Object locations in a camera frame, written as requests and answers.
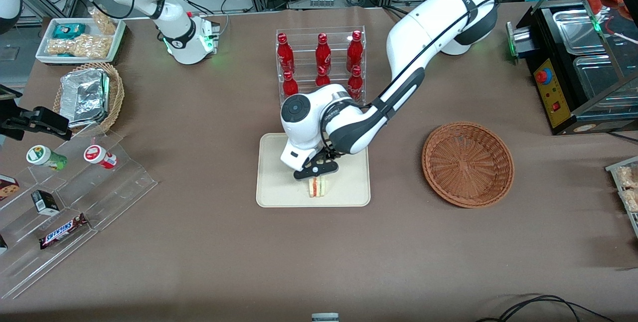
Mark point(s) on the silver foil container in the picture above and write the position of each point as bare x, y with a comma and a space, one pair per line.
83, 96

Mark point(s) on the steel warmer pan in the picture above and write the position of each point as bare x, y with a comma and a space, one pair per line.
583, 30
603, 75

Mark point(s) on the clear acrylic stepped display stand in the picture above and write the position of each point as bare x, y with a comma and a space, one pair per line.
124, 182

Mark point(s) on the Snickers chocolate bar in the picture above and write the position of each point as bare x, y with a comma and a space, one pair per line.
64, 231

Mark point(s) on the small black carton box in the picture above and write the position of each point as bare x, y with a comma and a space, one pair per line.
45, 202
3, 245

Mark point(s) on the grey tray with snack bags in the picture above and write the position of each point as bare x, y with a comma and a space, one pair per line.
612, 169

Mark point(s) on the clear bag of rice snacks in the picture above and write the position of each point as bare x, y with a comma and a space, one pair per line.
627, 176
630, 200

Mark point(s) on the red cola bottle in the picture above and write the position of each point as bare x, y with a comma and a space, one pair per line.
323, 55
290, 85
285, 55
323, 79
355, 85
354, 53

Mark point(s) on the clear bag of puffed snacks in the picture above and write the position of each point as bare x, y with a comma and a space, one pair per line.
103, 22
79, 46

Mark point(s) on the black food warmer appliance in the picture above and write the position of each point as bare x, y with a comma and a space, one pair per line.
548, 97

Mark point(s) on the clear acrylic bottle rack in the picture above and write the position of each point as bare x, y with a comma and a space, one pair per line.
304, 38

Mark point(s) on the triangular sandwich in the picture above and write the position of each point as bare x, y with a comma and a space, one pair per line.
319, 188

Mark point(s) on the white rectangular snack tray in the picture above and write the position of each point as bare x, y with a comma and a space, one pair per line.
45, 38

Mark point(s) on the beige plastic serving tray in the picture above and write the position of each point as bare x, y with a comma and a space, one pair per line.
279, 187

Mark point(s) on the grey device at table edge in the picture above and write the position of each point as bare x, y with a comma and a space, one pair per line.
325, 318

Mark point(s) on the light tan wicker basket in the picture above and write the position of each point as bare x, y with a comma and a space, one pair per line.
116, 92

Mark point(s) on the brown round wicker basket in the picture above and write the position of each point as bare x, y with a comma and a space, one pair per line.
468, 165

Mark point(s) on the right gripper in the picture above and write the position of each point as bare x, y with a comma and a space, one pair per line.
14, 118

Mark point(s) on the brown table cover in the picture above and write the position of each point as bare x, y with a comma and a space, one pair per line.
199, 242

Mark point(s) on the teal snack packet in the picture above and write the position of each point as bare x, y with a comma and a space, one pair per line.
69, 31

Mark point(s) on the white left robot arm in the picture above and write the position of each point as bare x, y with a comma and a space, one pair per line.
413, 38

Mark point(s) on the green white snack cup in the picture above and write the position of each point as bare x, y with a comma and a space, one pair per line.
46, 157

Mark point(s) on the red white snack cup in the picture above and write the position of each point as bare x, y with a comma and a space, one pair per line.
99, 156

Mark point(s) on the red cookie box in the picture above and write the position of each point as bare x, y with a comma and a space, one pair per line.
9, 187

